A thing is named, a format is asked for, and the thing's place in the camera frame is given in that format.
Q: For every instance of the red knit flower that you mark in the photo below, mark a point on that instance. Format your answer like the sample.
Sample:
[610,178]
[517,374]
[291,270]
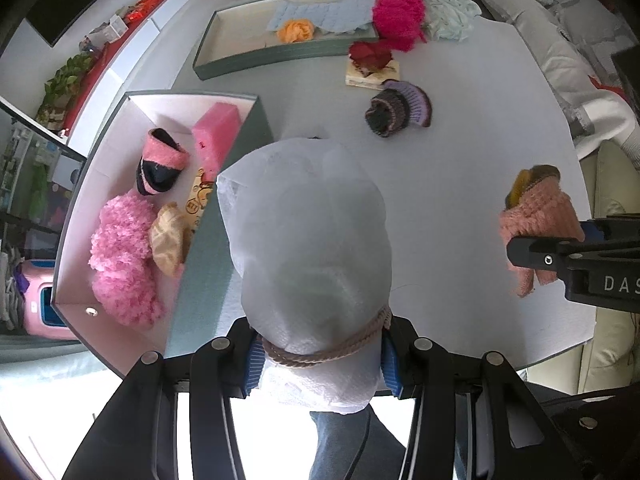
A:
[367,54]

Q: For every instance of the pink fluffy yarn bundle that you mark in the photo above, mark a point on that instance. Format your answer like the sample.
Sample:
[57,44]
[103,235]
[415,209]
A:
[122,265]

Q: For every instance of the white cloth on sofa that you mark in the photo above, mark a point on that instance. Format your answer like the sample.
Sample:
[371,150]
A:
[607,117]

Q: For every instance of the beige armchair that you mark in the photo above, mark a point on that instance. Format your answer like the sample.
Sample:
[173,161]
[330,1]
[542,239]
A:
[612,195]

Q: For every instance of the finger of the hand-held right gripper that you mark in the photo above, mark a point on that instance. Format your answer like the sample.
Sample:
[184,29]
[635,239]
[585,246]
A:
[592,232]
[540,255]

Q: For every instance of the red white sideboard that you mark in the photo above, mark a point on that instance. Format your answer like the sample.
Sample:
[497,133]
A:
[130,55]

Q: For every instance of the pink black fuzzy sock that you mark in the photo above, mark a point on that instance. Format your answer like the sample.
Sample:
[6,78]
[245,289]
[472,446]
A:
[162,157]

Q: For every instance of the purple brown knit hat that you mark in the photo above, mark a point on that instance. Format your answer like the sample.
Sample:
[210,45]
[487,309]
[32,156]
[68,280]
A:
[395,107]

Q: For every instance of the black television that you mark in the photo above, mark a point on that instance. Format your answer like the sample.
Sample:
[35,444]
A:
[65,5]

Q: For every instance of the beige knit piece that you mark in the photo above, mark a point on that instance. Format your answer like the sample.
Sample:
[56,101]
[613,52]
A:
[167,240]

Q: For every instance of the grey sofa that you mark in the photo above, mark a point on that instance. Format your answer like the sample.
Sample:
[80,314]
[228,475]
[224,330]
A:
[550,55]

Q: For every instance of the pink sponge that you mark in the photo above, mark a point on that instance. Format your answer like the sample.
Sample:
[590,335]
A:
[215,135]

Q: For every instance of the person's jeans legs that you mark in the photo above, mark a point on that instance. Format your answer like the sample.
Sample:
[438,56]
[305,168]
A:
[345,440]

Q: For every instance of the pink plastic appliance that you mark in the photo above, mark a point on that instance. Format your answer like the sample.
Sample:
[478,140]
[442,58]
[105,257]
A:
[40,300]

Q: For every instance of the yellow printed wooden piece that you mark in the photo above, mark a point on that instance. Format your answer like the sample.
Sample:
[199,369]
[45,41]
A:
[197,200]

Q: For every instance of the magenta fluffy cloth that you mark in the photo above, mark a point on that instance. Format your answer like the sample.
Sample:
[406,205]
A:
[400,17]

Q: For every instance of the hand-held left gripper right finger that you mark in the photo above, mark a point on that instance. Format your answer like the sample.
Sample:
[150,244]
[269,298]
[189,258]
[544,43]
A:
[392,365]

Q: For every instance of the grey-green storage box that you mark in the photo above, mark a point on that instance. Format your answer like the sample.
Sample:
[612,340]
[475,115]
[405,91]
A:
[220,280]

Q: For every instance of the grey-green shallow tray box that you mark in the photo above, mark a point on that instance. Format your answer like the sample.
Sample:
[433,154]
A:
[280,55]

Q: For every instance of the light blue quilted cloth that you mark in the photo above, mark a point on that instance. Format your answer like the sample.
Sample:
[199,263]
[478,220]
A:
[330,12]

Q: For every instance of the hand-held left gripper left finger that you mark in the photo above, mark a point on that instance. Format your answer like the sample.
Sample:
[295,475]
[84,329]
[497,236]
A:
[252,365]

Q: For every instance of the orange knit flower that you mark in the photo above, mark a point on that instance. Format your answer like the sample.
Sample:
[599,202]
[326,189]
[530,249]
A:
[295,31]

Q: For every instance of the glass display cabinet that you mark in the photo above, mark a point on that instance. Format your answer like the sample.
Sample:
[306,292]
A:
[30,160]

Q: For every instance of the salmon pink knit piece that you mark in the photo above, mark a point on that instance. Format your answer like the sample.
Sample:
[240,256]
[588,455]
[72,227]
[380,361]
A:
[545,215]

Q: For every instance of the green potted plant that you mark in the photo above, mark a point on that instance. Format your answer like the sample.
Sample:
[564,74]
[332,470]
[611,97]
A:
[65,82]

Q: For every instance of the mint fluffy cloth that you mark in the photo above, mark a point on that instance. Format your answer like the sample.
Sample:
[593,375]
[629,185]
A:
[447,10]

